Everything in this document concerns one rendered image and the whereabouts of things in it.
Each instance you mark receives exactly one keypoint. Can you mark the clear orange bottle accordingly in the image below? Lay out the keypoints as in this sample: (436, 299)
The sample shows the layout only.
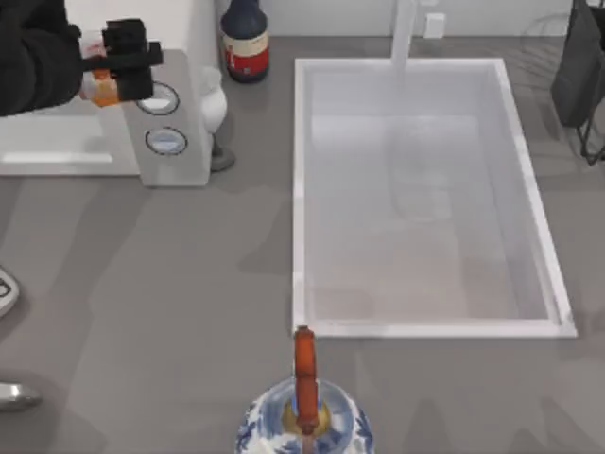
(101, 92)

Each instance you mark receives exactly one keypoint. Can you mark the round microwave knob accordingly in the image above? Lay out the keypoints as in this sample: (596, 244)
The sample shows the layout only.
(160, 101)
(166, 141)

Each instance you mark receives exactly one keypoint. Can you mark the pale microwave oven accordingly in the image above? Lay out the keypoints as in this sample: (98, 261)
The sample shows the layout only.
(61, 137)

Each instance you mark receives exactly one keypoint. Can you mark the dark bottle red white label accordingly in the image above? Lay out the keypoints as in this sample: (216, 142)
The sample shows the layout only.
(245, 42)

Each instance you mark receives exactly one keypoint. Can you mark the white rounded device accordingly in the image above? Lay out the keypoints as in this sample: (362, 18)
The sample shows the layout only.
(7, 293)

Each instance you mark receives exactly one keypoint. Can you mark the tall white tap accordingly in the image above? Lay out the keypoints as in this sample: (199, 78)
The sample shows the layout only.
(402, 33)

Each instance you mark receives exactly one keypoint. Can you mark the white sink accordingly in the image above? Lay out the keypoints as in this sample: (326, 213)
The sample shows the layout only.
(425, 198)

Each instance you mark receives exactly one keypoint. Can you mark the silver metal object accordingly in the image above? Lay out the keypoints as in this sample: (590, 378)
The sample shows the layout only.
(16, 396)

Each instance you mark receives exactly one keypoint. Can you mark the small white wall box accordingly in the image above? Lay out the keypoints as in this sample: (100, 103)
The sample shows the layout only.
(434, 26)

